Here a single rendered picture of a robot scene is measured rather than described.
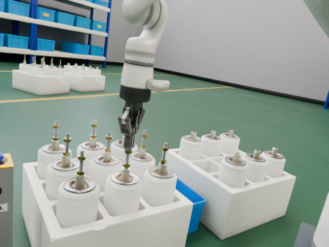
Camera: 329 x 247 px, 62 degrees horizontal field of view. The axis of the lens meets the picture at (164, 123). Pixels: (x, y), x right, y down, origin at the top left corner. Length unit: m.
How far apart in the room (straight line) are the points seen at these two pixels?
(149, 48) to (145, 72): 0.05
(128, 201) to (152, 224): 0.10
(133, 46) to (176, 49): 7.26
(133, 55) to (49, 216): 0.42
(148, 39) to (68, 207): 0.41
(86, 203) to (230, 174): 0.51
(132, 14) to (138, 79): 0.14
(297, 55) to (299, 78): 0.52
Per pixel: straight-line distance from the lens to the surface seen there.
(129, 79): 0.63
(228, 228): 1.02
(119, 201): 0.72
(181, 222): 0.83
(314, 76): 6.80
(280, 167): 1.18
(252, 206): 1.07
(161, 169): 0.78
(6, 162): 0.66
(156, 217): 0.76
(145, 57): 0.63
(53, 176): 0.77
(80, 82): 3.26
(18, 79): 3.09
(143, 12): 0.61
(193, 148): 1.12
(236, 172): 0.97
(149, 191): 0.78
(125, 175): 0.72
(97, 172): 0.80
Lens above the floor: 0.59
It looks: 15 degrees down
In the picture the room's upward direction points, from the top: 9 degrees clockwise
